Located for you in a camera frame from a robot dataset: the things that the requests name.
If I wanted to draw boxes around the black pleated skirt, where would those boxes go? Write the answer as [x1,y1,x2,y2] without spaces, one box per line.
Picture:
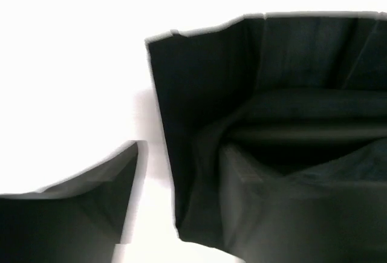
[147,13,386,252]

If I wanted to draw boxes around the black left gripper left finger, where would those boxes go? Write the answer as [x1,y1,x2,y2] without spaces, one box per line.
[1,143,138,263]

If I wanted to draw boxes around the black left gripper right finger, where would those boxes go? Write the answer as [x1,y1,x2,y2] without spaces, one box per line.
[219,144,386,262]

